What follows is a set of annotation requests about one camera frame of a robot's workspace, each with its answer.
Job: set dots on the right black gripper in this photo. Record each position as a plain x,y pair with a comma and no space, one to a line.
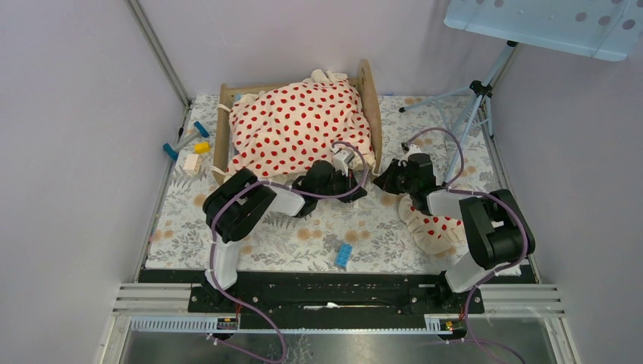
386,180

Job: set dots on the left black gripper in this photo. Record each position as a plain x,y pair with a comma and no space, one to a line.
349,183

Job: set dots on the large strawberry print cushion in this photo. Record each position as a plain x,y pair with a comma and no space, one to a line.
296,130

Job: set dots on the wooden pet bed frame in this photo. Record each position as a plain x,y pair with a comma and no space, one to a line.
371,100

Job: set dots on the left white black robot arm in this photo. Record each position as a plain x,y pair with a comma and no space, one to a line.
238,205

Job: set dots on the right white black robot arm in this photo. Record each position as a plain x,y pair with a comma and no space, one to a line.
490,224

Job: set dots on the floral table mat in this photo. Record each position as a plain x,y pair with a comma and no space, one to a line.
381,241

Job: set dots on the small strawberry print pillow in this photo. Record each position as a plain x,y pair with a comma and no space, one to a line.
435,235

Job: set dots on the blue toy brick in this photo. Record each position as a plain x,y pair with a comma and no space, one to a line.
343,255

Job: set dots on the grey tripod stand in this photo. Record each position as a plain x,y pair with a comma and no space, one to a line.
477,112

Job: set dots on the yellow toy block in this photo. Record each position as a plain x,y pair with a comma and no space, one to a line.
201,148

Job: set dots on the beige wooden toy block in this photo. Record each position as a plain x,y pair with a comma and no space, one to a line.
192,164

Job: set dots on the light blue perforated tray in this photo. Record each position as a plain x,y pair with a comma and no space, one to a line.
602,29

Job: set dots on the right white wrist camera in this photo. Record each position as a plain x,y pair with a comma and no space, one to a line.
410,149

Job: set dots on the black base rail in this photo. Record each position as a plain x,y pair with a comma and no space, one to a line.
318,300

